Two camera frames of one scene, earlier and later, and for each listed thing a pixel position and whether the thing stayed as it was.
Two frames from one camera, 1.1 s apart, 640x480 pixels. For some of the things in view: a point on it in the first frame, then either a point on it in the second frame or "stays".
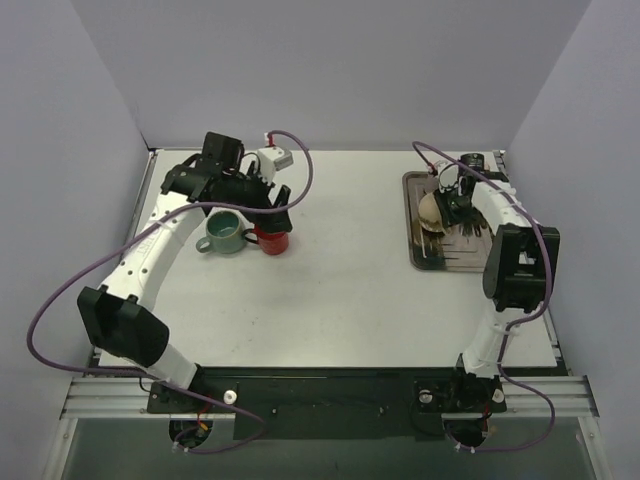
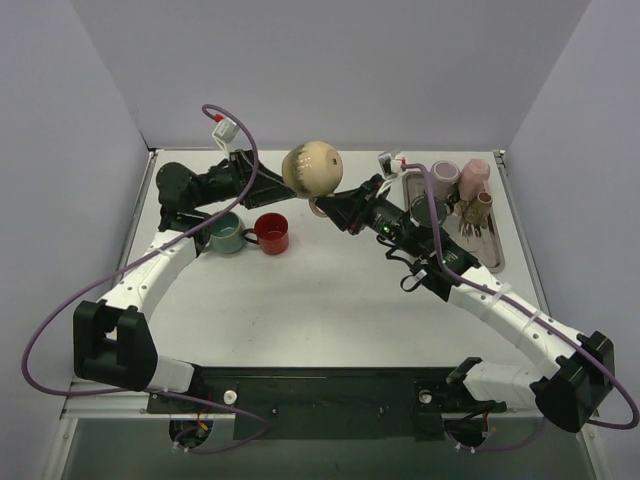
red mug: x=273 y=243 stays
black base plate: x=330 y=403 stays
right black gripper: x=456 y=208 to x=360 y=204
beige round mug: x=429 y=213 to x=312 y=170
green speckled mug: x=224 y=233 stays
